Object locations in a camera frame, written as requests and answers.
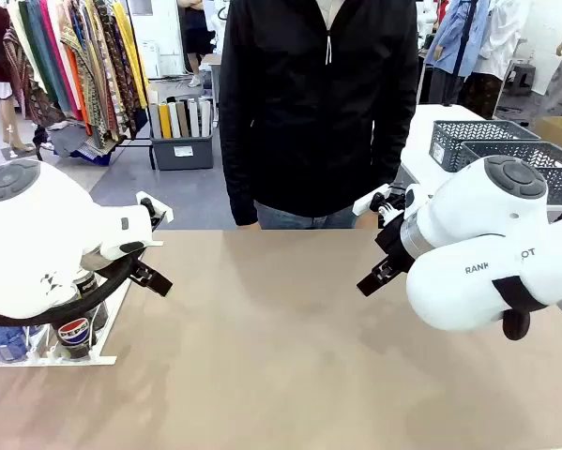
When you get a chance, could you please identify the brown patterned garment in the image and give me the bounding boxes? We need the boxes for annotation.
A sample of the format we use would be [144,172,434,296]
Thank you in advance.
[1,25,68,128]

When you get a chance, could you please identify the yellow fabric roll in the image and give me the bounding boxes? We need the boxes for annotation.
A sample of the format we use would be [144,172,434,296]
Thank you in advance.
[159,102,173,140]

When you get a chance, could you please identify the bystander in black skirt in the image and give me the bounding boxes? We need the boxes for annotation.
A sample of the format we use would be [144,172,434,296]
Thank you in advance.
[176,0,216,89]

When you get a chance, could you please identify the yellow hanging fabric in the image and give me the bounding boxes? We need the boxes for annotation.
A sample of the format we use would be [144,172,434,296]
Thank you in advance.
[111,2,149,110]

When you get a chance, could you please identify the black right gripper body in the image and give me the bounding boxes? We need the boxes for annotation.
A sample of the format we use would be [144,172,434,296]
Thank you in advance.
[373,213,418,278]

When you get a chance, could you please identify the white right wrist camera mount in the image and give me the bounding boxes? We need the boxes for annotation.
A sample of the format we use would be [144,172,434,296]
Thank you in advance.
[352,183,422,227]

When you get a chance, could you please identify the cardboard box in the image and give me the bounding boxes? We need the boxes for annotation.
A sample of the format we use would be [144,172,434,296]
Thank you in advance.
[533,115,562,158]

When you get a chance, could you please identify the pale grey fabric roll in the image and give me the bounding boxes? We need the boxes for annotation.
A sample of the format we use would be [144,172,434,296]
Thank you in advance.
[147,103,162,140]

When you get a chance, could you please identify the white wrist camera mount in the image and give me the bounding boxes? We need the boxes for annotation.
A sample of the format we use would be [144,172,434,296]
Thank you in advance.
[352,183,422,227]
[102,190,175,260]

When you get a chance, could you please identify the white floor appliance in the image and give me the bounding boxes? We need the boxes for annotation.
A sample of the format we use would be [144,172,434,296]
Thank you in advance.
[137,39,162,80]

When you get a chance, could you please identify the brown fabric roll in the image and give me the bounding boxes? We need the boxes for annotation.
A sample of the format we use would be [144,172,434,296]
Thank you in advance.
[175,100,190,139]

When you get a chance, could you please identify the black stand pole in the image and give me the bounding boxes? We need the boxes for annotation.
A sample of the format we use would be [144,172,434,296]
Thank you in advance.
[442,0,478,108]

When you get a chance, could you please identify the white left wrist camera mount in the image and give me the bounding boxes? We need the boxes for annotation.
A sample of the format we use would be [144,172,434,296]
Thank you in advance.
[102,190,175,260]

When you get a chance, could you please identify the white shirt on mannequin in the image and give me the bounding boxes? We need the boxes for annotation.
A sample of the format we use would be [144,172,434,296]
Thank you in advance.
[472,0,538,81]

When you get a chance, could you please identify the grey storage bin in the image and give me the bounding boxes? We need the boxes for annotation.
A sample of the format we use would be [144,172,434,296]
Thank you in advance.
[149,133,215,172]

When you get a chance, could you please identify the grey step stool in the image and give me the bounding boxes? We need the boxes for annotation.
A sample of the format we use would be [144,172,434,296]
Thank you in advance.
[503,63,538,98]

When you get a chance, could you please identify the person's right forearm black sleeve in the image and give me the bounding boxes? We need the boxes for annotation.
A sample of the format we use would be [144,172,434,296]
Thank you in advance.
[220,149,262,228]

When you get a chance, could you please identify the pink hanging fabric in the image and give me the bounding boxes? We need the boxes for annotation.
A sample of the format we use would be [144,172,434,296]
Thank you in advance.
[38,0,83,121]

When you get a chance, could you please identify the beige patterned hanging fabric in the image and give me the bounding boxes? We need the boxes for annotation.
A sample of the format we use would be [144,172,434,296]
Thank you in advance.
[59,0,120,144]

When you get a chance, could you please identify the orange hanging fabric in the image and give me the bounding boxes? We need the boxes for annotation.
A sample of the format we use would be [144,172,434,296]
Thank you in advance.
[64,55,94,137]

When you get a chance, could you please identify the white fabric roll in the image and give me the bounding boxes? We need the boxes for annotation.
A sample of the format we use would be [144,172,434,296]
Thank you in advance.
[167,101,182,139]
[187,98,201,138]
[198,98,213,137]

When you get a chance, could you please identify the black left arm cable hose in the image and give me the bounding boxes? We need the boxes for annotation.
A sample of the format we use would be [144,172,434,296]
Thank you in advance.
[0,247,148,328]

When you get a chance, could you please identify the mannequin legs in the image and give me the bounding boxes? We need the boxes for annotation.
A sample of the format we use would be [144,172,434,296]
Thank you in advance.
[0,96,37,154]

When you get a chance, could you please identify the white can dispenser rack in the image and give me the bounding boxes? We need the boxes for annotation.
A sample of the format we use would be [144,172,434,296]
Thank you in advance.
[0,276,134,368]

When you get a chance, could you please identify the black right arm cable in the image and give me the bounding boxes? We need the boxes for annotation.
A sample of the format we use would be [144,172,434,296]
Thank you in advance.
[491,275,552,342]

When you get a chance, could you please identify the background work table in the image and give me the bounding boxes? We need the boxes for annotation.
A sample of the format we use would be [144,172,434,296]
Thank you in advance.
[200,52,223,118]

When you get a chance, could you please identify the person's left forearm black sleeve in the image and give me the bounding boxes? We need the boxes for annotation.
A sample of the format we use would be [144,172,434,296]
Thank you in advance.
[372,126,417,188]

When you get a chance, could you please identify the white side table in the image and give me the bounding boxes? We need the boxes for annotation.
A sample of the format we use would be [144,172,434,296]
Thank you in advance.
[399,103,562,212]

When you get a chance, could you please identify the cream hanging fabric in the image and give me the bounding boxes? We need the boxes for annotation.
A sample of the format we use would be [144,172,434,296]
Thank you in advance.
[6,0,47,90]

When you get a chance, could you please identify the blue shirt on mannequin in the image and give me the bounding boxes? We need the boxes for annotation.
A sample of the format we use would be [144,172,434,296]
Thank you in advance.
[424,0,493,79]

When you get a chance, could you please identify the grey cloth pile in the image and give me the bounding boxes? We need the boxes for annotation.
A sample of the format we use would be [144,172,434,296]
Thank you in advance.
[48,120,92,158]

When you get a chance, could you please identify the person in black jacket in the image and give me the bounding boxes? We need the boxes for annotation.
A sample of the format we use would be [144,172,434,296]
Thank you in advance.
[218,0,420,231]

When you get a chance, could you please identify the green hanging fabric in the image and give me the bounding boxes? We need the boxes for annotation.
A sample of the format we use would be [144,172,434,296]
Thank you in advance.
[17,0,73,113]

